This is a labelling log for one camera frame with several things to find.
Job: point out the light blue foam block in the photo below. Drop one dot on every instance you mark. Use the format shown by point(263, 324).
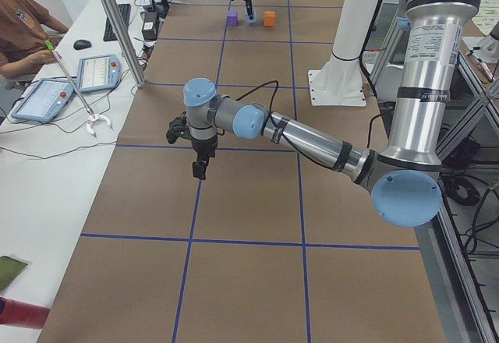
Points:
point(251, 19)

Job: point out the brown paper table cover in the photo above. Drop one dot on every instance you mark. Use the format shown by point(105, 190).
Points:
point(269, 247)

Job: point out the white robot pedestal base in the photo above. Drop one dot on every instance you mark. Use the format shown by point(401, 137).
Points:
point(339, 82)

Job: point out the near teach pendant tablet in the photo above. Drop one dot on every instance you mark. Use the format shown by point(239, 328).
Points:
point(44, 101)

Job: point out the aluminium frame post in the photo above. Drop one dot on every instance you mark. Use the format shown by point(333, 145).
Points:
point(111, 10)

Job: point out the teach pendant tablet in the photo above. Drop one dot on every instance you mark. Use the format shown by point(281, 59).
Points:
point(98, 73)
point(44, 101)

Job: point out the reacher grabber stick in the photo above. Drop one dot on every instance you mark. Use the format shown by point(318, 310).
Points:
point(93, 117)

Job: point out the black power adapter box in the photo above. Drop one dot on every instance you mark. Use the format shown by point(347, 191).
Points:
point(150, 26)

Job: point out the purple foam block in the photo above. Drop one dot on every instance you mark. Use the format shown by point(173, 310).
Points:
point(232, 18)

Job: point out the black computer mouse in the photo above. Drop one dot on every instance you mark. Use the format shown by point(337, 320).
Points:
point(81, 44)

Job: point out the person in brown shirt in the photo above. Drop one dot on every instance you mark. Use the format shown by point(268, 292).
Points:
point(23, 48)

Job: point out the green bean bag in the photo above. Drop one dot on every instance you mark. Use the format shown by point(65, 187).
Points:
point(10, 269)

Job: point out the orange foam block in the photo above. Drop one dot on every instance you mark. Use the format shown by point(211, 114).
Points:
point(269, 18)

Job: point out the far teach pendant tablet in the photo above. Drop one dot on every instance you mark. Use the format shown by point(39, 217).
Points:
point(98, 73)

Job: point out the red cylinder bottle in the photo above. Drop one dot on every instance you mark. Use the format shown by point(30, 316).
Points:
point(21, 314)

